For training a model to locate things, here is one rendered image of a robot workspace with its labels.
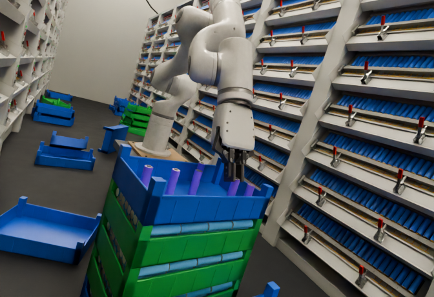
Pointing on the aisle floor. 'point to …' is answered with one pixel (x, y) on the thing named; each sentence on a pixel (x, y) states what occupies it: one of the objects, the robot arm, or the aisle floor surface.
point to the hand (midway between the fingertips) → (234, 172)
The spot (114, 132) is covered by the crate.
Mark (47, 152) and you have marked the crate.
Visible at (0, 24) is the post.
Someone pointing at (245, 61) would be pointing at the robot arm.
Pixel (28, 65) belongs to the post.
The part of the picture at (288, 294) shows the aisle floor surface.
